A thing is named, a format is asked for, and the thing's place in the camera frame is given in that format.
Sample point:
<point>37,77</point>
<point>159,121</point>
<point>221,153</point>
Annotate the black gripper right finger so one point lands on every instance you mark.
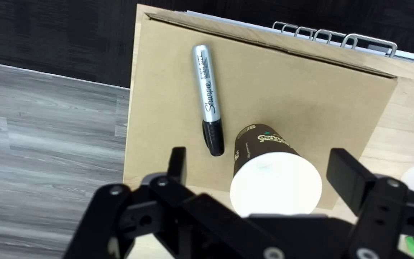
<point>385,216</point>

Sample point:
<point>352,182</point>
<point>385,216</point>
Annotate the flat cardboard box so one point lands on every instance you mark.
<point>288,87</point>

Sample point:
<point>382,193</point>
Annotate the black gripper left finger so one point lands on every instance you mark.
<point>107,216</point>

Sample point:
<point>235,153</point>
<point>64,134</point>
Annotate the brown paper cup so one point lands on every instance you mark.
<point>274,188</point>

